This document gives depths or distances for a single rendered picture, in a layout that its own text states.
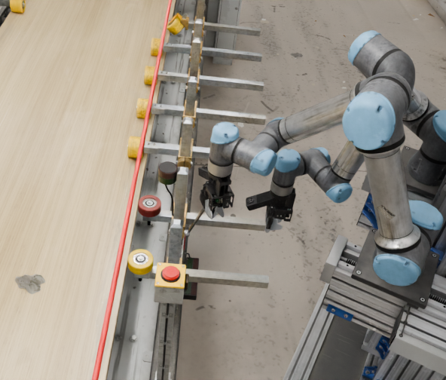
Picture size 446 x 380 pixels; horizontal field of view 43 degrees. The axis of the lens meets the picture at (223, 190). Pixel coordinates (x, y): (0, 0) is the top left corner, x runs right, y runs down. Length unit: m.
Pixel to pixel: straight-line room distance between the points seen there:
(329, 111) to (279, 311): 1.54
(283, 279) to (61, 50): 1.57
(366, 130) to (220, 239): 1.90
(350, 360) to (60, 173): 1.41
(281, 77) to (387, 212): 3.14
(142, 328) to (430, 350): 0.92
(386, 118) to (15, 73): 1.78
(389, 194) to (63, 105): 1.47
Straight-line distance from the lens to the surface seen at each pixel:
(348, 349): 2.58
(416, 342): 1.76
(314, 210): 3.39
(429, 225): 1.60
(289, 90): 4.36
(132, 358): 1.94
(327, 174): 1.81
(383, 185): 1.40
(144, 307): 2.05
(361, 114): 1.30
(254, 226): 2.02
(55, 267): 1.81
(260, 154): 1.55
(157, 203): 1.97
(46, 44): 2.86
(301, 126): 1.57
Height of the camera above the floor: 2.30
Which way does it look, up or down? 43 degrees down
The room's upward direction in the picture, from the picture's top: 9 degrees clockwise
